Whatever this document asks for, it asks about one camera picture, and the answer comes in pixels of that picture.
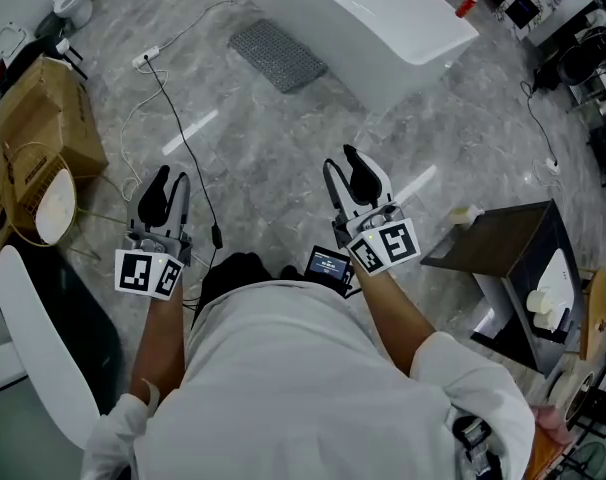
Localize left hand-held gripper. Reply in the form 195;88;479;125
114;164;194;302

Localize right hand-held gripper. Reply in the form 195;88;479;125
322;143;422;277

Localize grey perforated bath mat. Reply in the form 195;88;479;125
227;18;329;94

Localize person's left forearm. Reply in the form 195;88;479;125
127;290;188;405

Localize person's right forearm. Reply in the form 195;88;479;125
353;267;438;378

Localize small black screen device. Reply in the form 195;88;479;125
303;245;355;300

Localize person's black trousers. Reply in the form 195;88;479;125
191;251;307;327

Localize large brown cardboard box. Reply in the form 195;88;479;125
0;55;110;192

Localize white power strip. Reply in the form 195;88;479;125
131;45;162;69

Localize white bathtub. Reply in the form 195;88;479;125
246;0;480;115

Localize dark wooden side table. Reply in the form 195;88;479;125
419;199;587;375

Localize white oblong chair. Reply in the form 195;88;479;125
0;244;102;450

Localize person's white shirt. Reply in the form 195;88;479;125
80;279;537;480

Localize white toilet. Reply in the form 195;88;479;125
51;0;95;27

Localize white appliance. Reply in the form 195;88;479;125
525;247;575;342

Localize marble pattern cabinet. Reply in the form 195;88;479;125
493;0;567;43

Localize black chair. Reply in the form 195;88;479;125
532;25;606;94

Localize round wooden board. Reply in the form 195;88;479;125
579;266;606;363

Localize black cable with adapter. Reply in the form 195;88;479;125
143;57;224;250

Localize white cable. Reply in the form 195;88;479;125
118;0;252;203

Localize thin black cable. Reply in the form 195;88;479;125
519;80;559;165

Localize white toilet seat ring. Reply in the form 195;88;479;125
0;21;32;62

